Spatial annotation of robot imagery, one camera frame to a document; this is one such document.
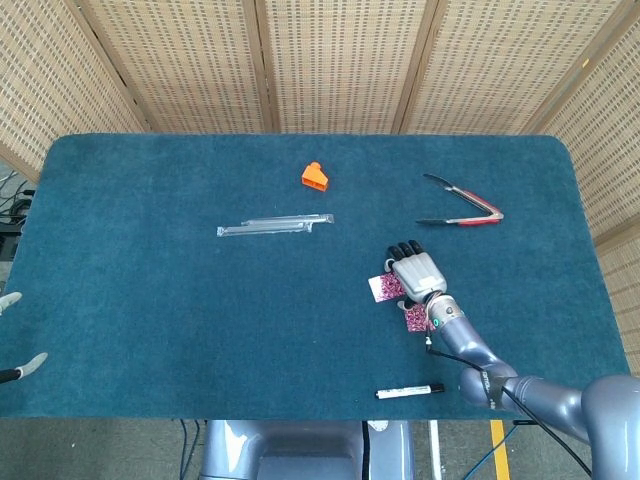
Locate blue floor cable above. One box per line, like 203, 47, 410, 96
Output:
469, 424, 519, 480
178, 418, 202, 480

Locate woven rattan screen panel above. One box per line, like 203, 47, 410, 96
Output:
397, 0, 621, 135
522, 0, 640, 381
77, 0, 275, 135
0, 0, 151, 184
254, 0, 441, 135

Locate blue plush table cover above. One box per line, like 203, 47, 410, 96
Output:
0, 133, 635, 421

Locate white black marker pen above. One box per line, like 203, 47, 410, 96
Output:
375, 383, 445, 401

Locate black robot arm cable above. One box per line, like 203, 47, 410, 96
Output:
426, 337, 594, 476

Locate red-handled metal tongs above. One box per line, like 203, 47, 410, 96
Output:
416, 173, 505, 228

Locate blue-grey robot torso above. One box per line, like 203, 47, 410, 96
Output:
199, 419, 416, 480

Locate black equipment box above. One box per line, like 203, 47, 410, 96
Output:
0, 222, 25, 262

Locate pink patterned card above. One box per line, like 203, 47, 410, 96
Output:
403, 305, 432, 334
368, 273, 407, 303

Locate orange plastic block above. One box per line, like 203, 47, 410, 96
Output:
300, 161, 330, 192

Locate clear wrapped plastic straw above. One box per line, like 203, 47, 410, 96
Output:
216, 223, 314, 239
241, 212, 335, 226

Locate yellow floor tape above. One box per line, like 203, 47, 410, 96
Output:
489, 419, 512, 480

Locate black cable bundle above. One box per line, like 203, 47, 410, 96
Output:
0, 169, 36, 226

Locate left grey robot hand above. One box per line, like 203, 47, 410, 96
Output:
0, 291, 49, 385

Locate white metal post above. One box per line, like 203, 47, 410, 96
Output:
428, 419, 442, 480

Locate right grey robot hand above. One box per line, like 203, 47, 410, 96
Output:
383, 239, 448, 312

